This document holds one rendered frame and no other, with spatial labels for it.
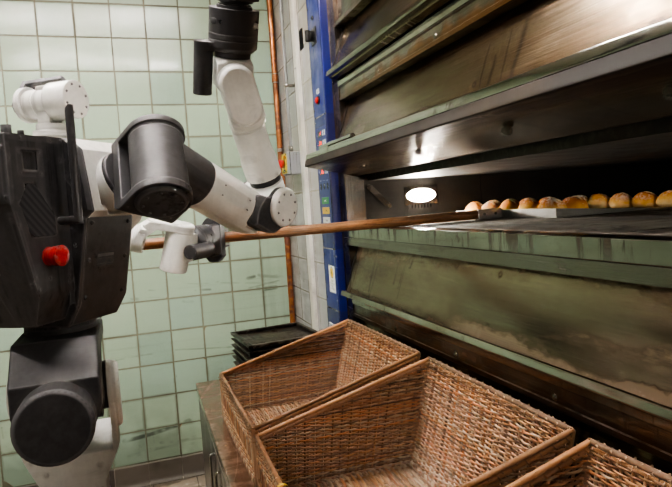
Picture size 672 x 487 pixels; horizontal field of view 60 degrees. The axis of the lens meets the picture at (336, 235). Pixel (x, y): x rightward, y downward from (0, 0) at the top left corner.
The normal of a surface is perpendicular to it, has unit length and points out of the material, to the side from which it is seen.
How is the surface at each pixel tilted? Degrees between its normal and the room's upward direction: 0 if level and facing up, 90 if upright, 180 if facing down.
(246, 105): 114
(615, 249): 90
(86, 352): 45
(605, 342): 70
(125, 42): 90
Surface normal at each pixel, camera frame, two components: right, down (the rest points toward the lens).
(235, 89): 0.35, 0.42
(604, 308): -0.91, -0.26
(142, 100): 0.32, 0.03
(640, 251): -0.95, 0.08
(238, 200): 0.83, 0.11
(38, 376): 0.19, -0.69
